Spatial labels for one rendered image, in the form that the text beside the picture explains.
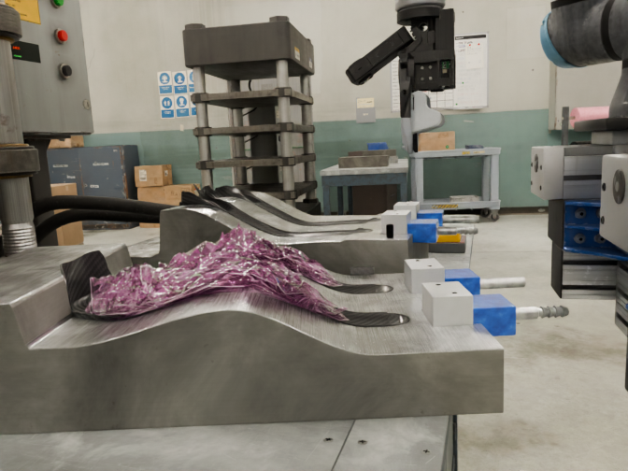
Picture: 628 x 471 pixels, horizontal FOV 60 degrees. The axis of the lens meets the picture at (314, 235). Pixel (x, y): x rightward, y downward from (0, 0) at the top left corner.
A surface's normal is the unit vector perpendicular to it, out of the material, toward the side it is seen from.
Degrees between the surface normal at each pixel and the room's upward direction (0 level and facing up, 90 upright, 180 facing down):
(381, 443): 0
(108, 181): 90
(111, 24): 90
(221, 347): 90
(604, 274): 90
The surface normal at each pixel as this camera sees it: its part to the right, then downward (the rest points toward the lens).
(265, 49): -0.17, 0.17
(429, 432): -0.05, -0.98
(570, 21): -0.78, 0.33
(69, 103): 0.95, 0.00
